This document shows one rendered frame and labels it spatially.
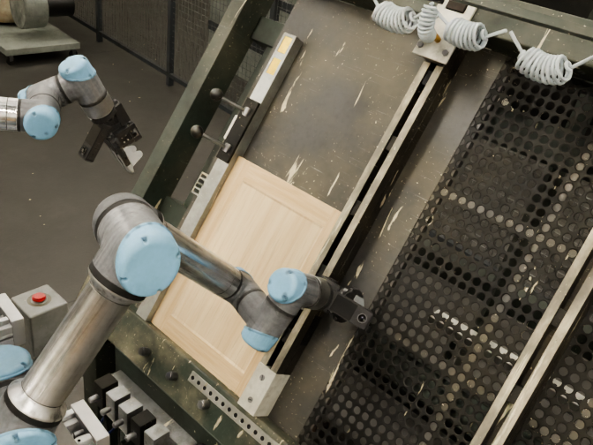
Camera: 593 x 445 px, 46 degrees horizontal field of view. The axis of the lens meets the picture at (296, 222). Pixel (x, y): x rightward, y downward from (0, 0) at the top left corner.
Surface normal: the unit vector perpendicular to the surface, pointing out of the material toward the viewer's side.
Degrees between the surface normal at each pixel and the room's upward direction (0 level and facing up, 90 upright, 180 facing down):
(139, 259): 84
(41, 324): 90
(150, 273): 84
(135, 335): 57
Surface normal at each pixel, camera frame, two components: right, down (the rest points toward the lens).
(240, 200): -0.51, -0.22
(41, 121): 0.25, 0.51
